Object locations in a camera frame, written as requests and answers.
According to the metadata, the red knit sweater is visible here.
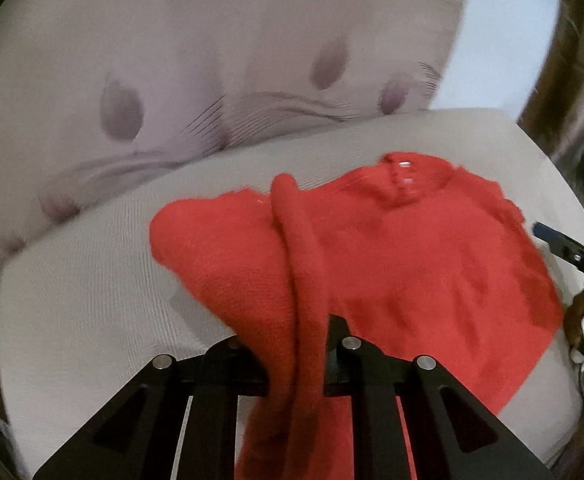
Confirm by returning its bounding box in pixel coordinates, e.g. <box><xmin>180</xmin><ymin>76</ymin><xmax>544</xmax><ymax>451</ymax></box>
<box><xmin>150</xmin><ymin>153</ymin><xmax>563</xmax><ymax>479</ymax></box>

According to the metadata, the beige woven table cover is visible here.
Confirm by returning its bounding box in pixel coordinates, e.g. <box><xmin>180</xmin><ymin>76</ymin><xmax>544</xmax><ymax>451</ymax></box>
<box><xmin>0</xmin><ymin>108</ymin><xmax>584</xmax><ymax>477</ymax></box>

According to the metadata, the brown wooden door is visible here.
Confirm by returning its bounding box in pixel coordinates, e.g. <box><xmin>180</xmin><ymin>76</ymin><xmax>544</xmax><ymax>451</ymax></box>
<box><xmin>518</xmin><ymin>0</ymin><xmax>584</xmax><ymax>156</ymax></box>

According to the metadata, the beige leaf print curtain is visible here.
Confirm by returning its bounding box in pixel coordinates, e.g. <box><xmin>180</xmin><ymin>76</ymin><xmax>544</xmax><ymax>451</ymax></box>
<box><xmin>0</xmin><ymin>0</ymin><xmax>464</xmax><ymax>273</ymax></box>

